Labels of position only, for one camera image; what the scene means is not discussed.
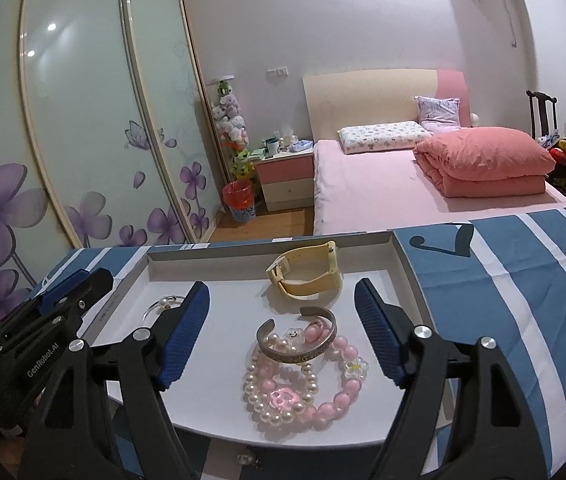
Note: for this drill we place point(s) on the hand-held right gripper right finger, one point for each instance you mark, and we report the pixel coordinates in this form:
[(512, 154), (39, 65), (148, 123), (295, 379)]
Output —
[(378, 340)]

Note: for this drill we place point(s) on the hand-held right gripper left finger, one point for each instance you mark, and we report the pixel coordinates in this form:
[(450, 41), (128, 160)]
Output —
[(183, 340)]

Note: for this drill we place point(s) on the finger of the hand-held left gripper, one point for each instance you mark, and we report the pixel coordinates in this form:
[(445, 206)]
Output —
[(98, 287), (63, 290)]

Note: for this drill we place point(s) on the white shallow box tray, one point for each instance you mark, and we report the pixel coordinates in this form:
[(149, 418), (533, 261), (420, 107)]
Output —
[(223, 280)]

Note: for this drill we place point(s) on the silver cuff bangle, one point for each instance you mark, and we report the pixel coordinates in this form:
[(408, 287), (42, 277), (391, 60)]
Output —
[(288, 357)]

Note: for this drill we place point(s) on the thin bangle with pearl ends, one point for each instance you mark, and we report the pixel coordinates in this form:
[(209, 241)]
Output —
[(165, 301)]

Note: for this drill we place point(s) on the yellow wrist watch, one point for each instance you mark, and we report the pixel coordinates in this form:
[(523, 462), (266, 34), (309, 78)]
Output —
[(308, 287)]

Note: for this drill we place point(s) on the blue white striped blanket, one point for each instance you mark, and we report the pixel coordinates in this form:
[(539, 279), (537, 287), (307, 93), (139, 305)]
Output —
[(463, 285)]

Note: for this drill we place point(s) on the red waste bin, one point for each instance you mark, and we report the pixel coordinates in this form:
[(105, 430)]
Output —
[(238, 202)]

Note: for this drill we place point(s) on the bed with pink sheet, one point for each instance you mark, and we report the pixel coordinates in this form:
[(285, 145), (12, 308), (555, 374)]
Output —
[(373, 190)]

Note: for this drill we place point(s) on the floral sliding door wardrobe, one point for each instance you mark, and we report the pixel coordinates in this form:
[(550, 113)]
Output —
[(78, 110)]

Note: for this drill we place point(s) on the pink cream nightstand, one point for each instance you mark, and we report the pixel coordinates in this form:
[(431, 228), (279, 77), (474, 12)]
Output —
[(285, 180)]

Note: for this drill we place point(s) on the white printed pillow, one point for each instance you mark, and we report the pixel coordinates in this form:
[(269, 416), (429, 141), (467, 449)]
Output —
[(383, 137)]

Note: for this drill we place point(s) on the blue cloth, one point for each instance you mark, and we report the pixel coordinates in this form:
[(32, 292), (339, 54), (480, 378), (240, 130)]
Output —
[(301, 146)]

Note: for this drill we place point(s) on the folded coral quilt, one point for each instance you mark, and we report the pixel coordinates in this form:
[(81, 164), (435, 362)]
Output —
[(488, 160)]

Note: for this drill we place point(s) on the plush toy bouquet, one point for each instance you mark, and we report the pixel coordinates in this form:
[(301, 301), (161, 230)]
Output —
[(230, 120)]

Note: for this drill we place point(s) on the small purple pillow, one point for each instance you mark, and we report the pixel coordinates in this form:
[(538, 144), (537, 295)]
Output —
[(438, 110)]

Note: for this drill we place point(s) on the cream pink headboard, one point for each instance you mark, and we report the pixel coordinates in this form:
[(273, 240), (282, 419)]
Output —
[(363, 100)]

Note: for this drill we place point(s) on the white round lamp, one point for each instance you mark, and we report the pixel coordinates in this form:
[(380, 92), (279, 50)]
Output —
[(475, 119)]

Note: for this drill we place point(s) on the red yellow toys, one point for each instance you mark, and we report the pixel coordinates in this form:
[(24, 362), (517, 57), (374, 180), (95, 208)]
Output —
[(563, 149)]

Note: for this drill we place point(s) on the dark wooden chair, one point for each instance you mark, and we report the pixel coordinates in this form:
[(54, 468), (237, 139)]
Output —
[(538, 115)]

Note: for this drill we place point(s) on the white wall socket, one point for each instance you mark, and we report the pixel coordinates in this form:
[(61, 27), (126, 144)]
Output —
[(278, 71)]

